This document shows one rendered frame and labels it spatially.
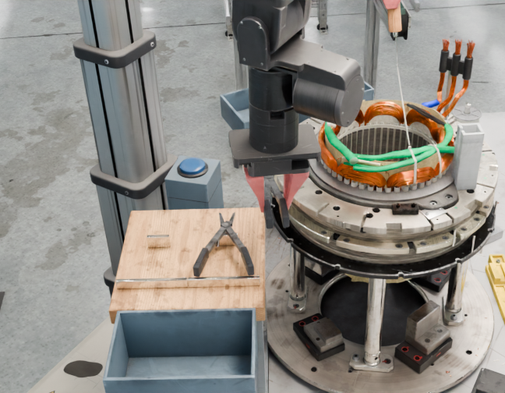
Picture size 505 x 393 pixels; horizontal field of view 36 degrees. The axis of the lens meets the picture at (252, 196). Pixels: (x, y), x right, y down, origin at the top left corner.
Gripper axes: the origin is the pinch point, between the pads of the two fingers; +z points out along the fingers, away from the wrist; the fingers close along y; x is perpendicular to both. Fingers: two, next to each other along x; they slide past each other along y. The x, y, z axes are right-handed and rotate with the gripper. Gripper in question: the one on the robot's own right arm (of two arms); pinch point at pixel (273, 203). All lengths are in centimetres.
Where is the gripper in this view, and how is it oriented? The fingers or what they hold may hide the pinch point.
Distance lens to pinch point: 97.1
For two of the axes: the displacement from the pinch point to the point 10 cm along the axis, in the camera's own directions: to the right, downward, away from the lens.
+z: 0.2, 8.1, 5.9
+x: -1.3, -5.8, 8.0
